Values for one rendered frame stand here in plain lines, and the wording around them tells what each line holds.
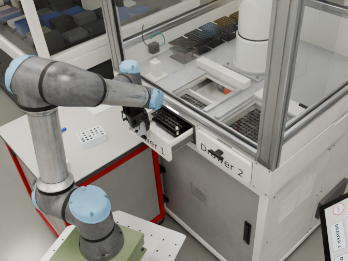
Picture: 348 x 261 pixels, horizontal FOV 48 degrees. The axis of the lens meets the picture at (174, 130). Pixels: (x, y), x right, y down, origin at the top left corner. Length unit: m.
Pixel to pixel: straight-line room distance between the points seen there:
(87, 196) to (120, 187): 0.75
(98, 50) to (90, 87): 1.37
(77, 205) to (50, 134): 0.23
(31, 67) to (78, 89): 0.14
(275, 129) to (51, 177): 0.73
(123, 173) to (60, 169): 0.73
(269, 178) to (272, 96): 0.36
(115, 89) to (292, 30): 0.51
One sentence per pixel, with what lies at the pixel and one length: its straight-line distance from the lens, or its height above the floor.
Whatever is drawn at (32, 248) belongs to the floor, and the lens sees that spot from 2.57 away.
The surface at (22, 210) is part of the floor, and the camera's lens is 2.79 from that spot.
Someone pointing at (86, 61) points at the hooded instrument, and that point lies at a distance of 2.37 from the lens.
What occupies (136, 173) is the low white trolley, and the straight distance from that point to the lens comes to 1.99.
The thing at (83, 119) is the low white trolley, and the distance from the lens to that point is 2.07.
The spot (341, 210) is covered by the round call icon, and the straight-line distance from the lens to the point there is 1.29.
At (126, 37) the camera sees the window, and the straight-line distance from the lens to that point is 1.84.
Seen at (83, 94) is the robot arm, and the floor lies 1.43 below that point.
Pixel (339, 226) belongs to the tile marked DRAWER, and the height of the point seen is 1.01.
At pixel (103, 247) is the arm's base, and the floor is 0.92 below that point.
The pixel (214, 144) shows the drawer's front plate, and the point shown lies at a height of 0.92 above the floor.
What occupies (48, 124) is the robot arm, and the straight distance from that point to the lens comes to 1.14.
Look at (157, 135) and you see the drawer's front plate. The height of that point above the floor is 0.93.
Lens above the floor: 1.99
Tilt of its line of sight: 40 degrees down
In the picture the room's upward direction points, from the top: 5 degrees counter-clockwise
